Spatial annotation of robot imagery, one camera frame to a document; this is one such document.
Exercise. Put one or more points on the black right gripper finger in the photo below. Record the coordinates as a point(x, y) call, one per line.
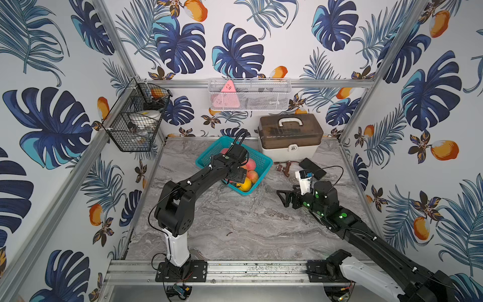
point(294, 203)
point(287, 194)

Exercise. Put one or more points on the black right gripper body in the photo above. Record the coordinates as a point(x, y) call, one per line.
point(309, 202)

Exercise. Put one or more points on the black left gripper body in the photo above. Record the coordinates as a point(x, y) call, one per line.
point(239, 175)

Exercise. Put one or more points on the orange pink peach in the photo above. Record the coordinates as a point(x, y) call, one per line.
point(253, 176)

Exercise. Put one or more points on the teal plastic basket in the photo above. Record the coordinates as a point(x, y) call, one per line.
point(262, 163)

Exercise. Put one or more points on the yellow peach front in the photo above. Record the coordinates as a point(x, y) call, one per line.
point(244, 186)

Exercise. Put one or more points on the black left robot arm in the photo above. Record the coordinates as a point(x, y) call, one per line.
point(175, 209)

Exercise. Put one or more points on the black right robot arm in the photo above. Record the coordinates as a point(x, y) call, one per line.
point(398, 278)

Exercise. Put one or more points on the small brown tool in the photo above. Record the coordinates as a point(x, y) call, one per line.
point(284, 167)

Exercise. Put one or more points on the black phone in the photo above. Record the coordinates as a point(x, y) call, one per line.
point(310, 166)

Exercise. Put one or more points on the brown lidded storage box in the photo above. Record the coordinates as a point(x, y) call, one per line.
point(289, 137)

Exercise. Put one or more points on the pink triangle card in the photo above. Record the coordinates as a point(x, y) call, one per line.
point(227, 98)

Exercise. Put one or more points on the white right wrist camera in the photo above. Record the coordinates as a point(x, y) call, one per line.
point(305, 178)

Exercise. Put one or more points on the clear wall shelf tray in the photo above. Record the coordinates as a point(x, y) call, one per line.
point(256, 94)

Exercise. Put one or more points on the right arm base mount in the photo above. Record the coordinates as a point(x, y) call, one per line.
point(325, 271)

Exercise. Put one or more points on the black wire wall basket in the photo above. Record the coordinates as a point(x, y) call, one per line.
point(135, 119)

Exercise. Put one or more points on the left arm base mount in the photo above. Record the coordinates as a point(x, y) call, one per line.
point(181, 271)

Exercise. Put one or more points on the aluminium front rail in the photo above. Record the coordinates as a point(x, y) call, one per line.
point(225, 272)

